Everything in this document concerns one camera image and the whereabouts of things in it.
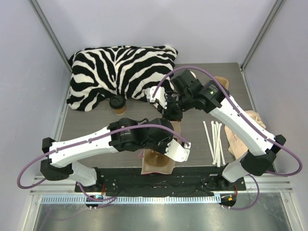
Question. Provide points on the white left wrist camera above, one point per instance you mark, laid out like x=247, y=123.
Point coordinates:
x=179, y=152

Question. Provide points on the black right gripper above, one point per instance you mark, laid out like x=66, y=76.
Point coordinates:
x=172, y=113

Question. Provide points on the beige folded cloth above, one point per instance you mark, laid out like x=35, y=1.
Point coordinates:
x=236, y=146

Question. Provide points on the brown cardboard cup carrier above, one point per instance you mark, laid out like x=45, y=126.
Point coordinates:
x=155, y=159

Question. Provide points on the brown paper coffee cup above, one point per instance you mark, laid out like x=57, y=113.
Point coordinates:
x=120, y=111

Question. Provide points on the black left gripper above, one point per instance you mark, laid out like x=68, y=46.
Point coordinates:
x=158, y=145

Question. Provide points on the pink paper gift bag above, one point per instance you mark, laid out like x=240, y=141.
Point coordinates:
x=161, y=170

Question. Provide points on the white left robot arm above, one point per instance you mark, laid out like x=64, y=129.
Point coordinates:
x=123, y=135

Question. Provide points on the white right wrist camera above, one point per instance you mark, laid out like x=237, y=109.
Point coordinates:
x=157, y=99

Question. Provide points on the black plastic cup lid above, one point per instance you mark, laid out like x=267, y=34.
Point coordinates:
x=117, y=102

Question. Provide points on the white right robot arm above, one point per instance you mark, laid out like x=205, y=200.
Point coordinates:
x=214, y=99

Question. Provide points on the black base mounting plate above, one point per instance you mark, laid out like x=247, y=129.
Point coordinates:
x=182, y=182

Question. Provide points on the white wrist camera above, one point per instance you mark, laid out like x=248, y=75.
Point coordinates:
x=179, y=152
x=157, y=99

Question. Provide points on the perforated metal rail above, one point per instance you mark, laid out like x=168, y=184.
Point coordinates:
x=81, y=199

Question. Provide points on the zebra print pillow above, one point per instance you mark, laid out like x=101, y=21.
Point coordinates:
x=129, y=71

